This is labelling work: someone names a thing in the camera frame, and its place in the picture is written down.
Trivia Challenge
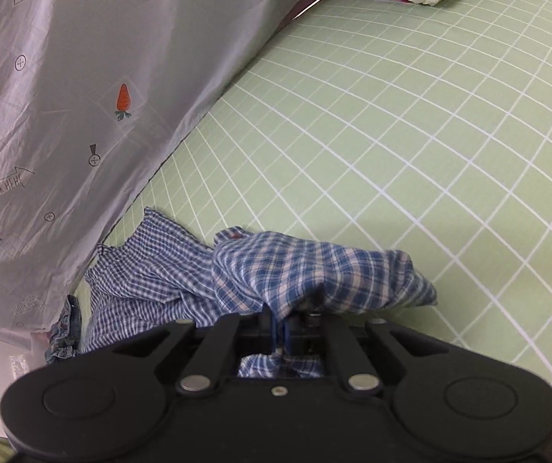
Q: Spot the blue plaid shirt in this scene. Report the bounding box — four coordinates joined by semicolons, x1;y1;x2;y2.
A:
83;207;439;380

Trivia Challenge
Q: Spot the white carrot print sheet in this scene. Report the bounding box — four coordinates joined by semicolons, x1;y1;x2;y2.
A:
0;0;306;349

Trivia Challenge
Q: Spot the clear plastic bag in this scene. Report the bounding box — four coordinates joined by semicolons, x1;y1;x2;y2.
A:
8;354;39;381

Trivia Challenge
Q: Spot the blue denim garment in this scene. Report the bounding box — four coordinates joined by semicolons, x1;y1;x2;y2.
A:
44;295;84;365

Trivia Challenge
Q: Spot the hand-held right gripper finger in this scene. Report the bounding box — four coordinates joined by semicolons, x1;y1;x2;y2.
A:
279;309;446;396
112;305;281;396

